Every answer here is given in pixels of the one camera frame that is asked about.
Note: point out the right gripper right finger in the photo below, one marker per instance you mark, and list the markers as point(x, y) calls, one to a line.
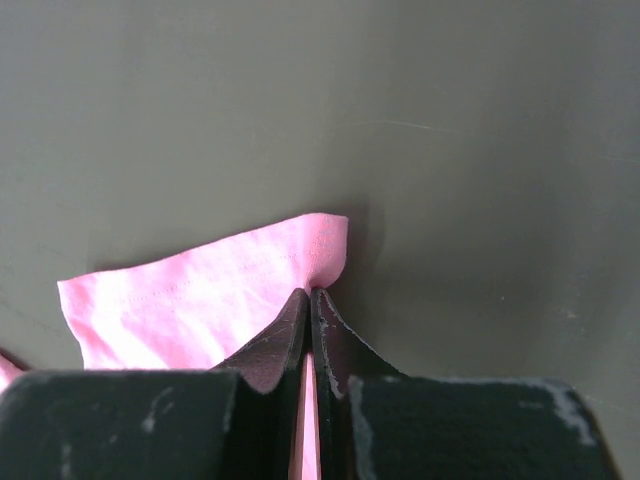
point(338, 354)

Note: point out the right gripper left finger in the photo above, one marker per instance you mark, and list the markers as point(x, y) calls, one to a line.
point(262, 439)

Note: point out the pink t shirt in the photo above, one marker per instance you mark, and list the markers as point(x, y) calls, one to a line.
point(149, 403)

